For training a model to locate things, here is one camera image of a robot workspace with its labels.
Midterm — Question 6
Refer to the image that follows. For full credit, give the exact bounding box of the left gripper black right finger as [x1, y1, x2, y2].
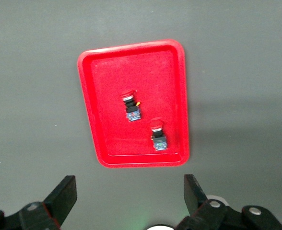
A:
[176, 174, 282, 230]

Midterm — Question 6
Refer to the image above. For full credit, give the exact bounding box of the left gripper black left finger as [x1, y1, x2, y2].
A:
[0, 175, 78, 230]

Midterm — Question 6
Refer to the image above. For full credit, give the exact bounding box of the red push button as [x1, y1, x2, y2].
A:
[120, 89, 142, 123]
[148, 117, 169, 152]

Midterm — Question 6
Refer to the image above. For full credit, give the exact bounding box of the red plastic tray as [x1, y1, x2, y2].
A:
[76, 39, 190, 169]

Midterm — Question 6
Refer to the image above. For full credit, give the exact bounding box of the dark grey table mat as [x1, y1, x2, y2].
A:
[0, 0, 282, 230]

